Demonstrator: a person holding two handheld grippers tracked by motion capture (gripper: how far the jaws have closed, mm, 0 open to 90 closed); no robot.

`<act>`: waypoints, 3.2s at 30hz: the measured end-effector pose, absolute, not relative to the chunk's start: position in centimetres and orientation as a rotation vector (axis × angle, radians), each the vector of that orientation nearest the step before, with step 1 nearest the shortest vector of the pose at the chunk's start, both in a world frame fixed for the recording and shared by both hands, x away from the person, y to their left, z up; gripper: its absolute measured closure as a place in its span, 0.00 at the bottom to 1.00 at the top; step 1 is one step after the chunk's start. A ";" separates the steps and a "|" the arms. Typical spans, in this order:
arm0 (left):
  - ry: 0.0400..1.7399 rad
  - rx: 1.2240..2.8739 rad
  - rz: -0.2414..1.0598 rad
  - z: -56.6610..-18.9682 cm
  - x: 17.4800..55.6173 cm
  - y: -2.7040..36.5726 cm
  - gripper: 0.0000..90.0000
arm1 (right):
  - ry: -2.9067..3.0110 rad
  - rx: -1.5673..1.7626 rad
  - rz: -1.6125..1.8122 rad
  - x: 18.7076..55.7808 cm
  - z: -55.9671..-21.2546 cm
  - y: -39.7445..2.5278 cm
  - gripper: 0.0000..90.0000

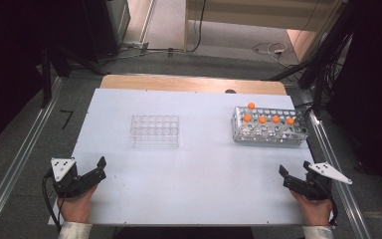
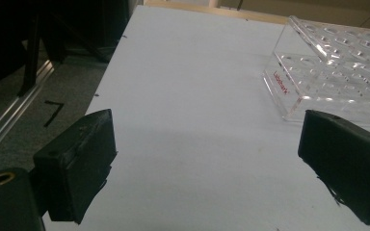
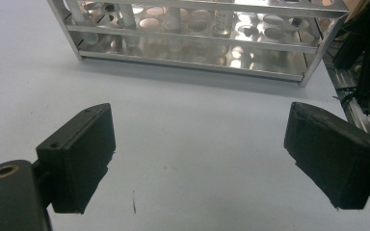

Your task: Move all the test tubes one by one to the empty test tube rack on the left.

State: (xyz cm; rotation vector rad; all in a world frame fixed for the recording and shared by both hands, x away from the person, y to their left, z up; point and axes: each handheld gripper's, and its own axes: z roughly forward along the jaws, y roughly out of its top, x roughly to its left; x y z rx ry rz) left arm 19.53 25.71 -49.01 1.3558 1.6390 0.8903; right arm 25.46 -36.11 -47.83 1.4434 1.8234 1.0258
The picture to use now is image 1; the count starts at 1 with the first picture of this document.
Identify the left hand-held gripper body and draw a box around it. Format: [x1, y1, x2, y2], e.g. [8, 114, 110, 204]
[50, 157, 97, 199]

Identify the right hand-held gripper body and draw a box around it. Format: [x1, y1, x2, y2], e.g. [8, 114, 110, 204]
[283, 161, 353, 202]

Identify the perforated metal tube rack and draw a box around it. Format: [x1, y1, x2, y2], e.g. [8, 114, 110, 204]
[230, 106, 310, 146]

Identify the clear plastic tube rack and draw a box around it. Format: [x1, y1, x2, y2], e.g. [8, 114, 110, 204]
[130, 114, 180, 148]

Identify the person's right hand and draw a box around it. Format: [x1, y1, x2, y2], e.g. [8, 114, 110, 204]
[289, 190, 333, 227]

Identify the person's left hand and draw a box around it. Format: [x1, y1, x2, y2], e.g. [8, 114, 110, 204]
[58, 184, 98, 224]

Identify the black metal stand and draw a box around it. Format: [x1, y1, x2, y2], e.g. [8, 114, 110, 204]
[39, 43, 108, 109]

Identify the black tripod stand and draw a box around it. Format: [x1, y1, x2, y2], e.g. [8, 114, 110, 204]
[262, 0, 357, 116]

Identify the dark curtain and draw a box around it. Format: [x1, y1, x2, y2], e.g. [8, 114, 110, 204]
[326, 0, 382, 202]
[0, 0, 88, 155]

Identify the dark cabinet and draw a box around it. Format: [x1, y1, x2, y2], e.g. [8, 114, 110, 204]
[83, 0, 131, 64]

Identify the light wooden furniture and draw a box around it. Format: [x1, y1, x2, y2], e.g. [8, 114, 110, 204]
[183, 0, 350, 64]

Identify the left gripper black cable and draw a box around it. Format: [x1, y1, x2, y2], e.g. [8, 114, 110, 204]
[42, 168, 64, 233]

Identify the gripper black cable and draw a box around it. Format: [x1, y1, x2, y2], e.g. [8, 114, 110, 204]
[42, 168, 64, 233]
[324, 185, 340, 228]

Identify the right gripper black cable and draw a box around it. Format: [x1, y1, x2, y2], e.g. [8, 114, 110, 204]
[324, 185, 340, 228]

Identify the aluminium floor rail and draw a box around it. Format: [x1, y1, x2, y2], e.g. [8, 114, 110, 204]
[299, 89, 372, 239]
[0, 77, 64, 239]

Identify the white floor cable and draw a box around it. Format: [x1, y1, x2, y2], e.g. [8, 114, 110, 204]
[252, 41, 290, 64]

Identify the grey floor cable bundle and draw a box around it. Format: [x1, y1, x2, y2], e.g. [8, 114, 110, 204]
[107, 40, 187, 63]

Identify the black floor cable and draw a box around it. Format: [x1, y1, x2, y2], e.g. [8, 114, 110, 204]
[185, 0, 208, 54]

